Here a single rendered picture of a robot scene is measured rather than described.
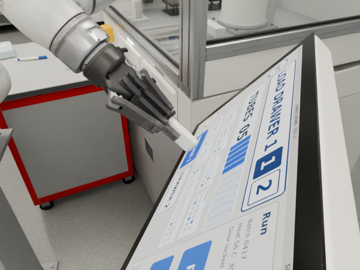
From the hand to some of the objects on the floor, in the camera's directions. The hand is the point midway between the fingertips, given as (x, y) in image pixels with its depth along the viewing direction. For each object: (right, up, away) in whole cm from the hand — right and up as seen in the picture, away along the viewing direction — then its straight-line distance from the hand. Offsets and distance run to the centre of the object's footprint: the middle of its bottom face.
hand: (179, 135), depth 56 cm
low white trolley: (-66, -22, +142) cm, 158 cm away
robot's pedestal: (-70, -72, +75) cm, 126 cm away
